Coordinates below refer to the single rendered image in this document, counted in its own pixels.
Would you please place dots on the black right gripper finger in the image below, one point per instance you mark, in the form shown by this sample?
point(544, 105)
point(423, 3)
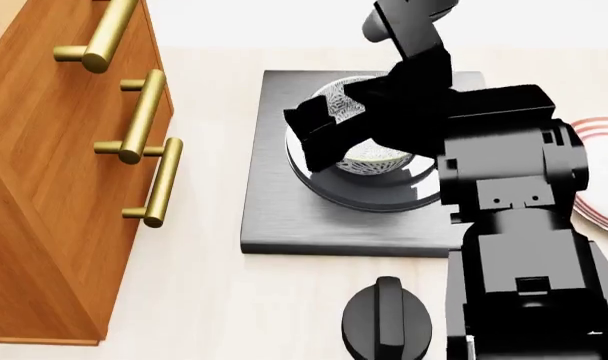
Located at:
point(334, 148)
point(309, 118)

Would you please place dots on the white patterned bowl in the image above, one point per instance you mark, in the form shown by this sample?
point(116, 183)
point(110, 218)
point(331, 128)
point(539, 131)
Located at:
point(371, 163)

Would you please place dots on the grey square stove plate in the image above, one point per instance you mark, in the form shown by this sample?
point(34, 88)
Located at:
point(284, 225)

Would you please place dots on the black stove knob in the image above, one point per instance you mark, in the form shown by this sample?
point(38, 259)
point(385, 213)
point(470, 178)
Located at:
point(384, 322)

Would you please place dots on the glossy black round burner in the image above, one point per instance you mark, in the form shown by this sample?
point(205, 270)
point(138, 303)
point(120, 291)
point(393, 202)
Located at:
point(364, 195)

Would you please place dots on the white plate with red rings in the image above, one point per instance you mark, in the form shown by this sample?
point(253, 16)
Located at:
point(601, 176)

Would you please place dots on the wooden drawer cabinet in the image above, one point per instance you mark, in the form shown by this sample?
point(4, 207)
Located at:
point(44, 180)

